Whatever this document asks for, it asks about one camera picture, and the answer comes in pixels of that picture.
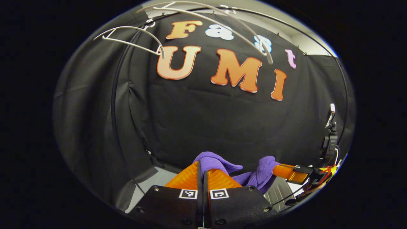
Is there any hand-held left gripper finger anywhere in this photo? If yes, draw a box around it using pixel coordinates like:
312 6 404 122
127 161 204 228
203 169 279 228

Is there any purple corduroy jacket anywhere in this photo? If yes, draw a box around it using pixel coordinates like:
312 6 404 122
193 152 282 195

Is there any white plastic clothes hanger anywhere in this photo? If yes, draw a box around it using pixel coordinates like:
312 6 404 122
93 26 166 60
137 1 274 65

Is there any black clothes rack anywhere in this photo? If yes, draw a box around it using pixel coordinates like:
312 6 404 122
110 5 349 195

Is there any grey slotted plastic object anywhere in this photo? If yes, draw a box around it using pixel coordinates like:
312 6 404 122
263 176 298 212

